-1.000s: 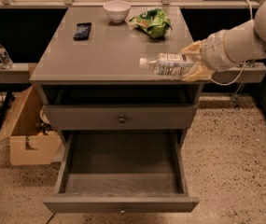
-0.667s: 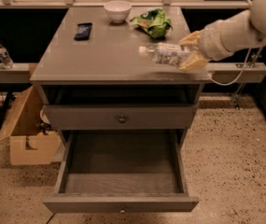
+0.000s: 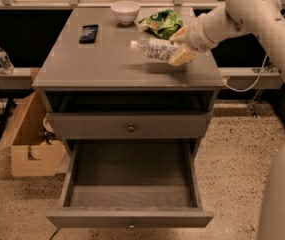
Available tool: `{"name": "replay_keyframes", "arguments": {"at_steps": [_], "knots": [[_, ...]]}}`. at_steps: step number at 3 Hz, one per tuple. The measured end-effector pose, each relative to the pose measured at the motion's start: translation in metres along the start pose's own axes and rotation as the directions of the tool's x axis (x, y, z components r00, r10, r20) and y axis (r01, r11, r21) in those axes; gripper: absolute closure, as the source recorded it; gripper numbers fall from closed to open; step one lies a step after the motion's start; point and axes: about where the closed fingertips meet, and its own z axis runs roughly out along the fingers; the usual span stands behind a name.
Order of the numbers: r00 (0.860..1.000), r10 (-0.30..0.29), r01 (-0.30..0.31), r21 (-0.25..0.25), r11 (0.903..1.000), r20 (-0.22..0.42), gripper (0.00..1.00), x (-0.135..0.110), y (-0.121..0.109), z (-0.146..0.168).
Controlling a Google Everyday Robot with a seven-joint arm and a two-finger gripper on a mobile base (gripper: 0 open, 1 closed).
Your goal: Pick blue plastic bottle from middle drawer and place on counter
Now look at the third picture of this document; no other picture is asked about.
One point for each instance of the green chip bag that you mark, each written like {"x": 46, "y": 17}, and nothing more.
{"x": 163, "y": 24}

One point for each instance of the open cardboard box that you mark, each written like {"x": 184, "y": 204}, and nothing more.
{"x": 24, "y": 136}

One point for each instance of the white ceramic bowl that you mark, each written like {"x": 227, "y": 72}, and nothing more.
{"x": 125, "y": 12}

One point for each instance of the clear plastic water bottle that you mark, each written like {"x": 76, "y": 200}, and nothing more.
{"x": 155, "y": 48}

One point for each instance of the black pole left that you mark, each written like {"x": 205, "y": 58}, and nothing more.
{"x": 5, "y": 115}

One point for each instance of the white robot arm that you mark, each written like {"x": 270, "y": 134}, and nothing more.
{"x": 262, "y": 18}

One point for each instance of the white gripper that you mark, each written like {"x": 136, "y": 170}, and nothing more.
{"x": 194, "y": 38}

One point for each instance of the grey drawer cabinet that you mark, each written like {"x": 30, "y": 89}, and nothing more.
{"x": 107, "y": 76}

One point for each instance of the upright water bottle on ledge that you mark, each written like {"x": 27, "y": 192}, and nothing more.
{"x": 5, "y": 62}

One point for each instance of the open grey middle drawer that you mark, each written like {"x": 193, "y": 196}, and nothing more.
{"x": 131, "y": 184}

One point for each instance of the closed grey upper drawer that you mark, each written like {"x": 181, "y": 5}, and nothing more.
{"x": 125, "y": 125}

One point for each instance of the metal stand leg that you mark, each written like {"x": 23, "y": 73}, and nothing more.
{"x": 267, "y": 67}

